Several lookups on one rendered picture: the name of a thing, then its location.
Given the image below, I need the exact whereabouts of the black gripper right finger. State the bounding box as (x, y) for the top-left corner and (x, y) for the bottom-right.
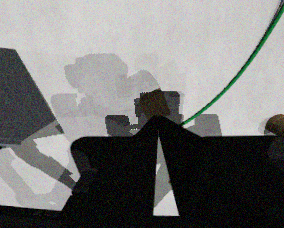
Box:
(158, 115), (284, 216)

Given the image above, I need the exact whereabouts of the dark green string with wooden stick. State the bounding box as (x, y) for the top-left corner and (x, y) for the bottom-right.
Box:
(180, 3), (284, 126)

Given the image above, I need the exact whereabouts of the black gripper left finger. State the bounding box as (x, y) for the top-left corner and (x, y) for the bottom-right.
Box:
(70, 115), (159, 209)

